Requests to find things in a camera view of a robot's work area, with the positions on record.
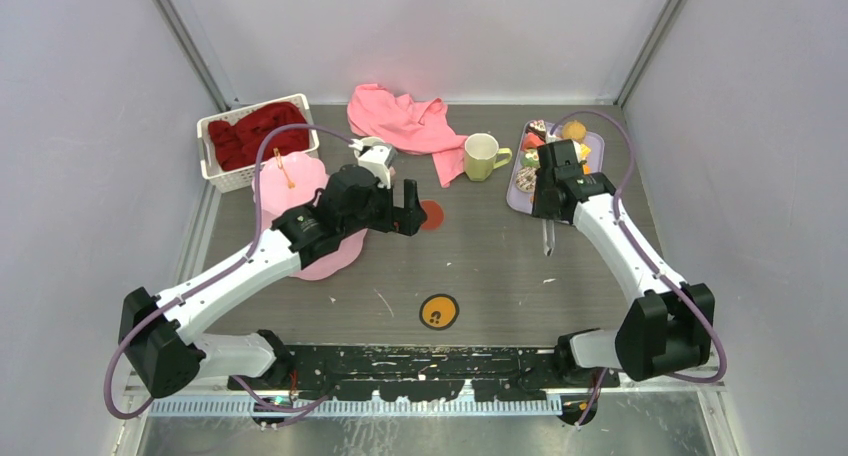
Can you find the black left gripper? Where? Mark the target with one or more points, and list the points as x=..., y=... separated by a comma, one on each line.
x=406, y=219

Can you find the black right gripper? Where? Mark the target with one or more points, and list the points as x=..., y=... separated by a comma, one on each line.
x=540, y=210

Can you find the sprinkled chocolate donut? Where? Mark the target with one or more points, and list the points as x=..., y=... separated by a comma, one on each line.
x=525, y=179

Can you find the metal serving tongs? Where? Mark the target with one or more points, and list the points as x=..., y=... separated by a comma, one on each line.
x=549, y=237

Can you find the pink three-tier dessert stand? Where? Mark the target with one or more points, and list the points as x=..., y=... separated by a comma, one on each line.
x=295, y=182

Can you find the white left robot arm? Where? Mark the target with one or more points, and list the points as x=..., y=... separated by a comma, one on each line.
x=165, y=336

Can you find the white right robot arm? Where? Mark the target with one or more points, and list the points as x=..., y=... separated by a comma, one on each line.
x=666, y=328

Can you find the green frog macaron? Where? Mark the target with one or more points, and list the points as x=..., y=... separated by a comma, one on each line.
x=530, y=158

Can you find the yellow layered cake piece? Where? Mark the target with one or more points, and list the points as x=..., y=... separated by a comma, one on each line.
x=585, y=151

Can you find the golden round bun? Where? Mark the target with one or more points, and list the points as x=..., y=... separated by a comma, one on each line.
x=575, y=131

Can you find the red round coaster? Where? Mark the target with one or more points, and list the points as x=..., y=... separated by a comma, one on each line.
x=435, y=215

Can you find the chocolate cake slice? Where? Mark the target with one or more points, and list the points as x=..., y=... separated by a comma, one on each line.
x=537, y=127

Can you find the lavender serving tray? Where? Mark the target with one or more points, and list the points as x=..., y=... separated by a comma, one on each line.
x=522, y=202

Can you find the green mug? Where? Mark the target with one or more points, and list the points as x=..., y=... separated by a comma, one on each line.
x=482, y=155

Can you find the pink mug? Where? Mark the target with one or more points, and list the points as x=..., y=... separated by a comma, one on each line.
x=391, y=171

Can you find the pink cloth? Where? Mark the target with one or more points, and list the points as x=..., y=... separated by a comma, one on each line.
x=413, y=127

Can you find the orange round sticker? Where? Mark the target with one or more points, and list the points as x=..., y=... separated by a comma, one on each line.
x=439, y=312

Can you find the dark red towel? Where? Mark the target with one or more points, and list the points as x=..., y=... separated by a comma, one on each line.
x=236, y=144

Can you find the white plastic basket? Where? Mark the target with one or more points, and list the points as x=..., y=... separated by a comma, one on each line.
x=226, y=181

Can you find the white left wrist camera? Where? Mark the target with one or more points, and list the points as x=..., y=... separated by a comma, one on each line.
x=376, y=156

